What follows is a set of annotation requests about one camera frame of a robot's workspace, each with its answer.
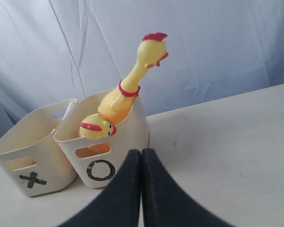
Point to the blue-white backdrop curtain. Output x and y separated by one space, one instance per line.
171 53

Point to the cream bin with O mark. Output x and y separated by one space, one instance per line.
97 161

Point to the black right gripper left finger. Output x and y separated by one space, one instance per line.
118 205

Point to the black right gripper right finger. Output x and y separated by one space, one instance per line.
165 203

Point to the whole yellow rubber chicken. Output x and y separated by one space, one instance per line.
117 104
94 127

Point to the cream bin with X mark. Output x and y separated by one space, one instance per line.
30 156

